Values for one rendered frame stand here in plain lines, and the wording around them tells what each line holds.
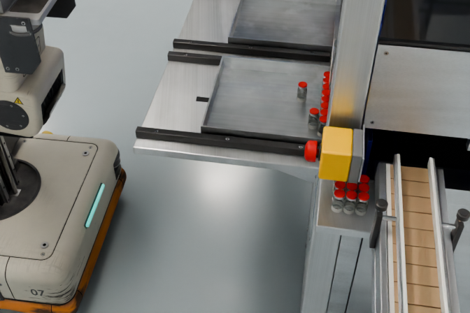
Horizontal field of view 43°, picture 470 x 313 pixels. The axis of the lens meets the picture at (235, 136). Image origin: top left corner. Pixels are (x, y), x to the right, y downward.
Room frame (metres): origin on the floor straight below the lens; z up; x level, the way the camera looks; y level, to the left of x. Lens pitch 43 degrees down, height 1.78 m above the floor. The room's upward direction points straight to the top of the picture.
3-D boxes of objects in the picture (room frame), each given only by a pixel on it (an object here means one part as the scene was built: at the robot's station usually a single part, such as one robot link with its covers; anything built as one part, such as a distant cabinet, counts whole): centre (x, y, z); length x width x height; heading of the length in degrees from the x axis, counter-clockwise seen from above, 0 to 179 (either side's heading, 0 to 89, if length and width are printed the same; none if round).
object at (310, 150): (0.79, -0.15, 1.00); 0.04 x 0.04 x 0.04; 80
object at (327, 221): (0.76, -0.23, 0.87); 0.14 x 0.13 x 0.02; 80
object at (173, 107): (1.23, -0.08, 0.87); 0.70 x 0.48 x 0.02; 170
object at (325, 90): (1.03, -0.20, 0.91); 0.18 x 0.02 x 0.05; 170
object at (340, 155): (0.78, -0.19, 1.00); 0.08 x 0.07 x 0.07; 80
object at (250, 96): (1.05, -0.12, 0.90); 0.34 x 0.26 x 0.04; 80
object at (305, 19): (1.38, -0.17, 0.90); 0.34 x 0.26 x 0.04; 80
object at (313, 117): (0.98, -0.17, 0.91); 0.02 x 0.02 x 0.05
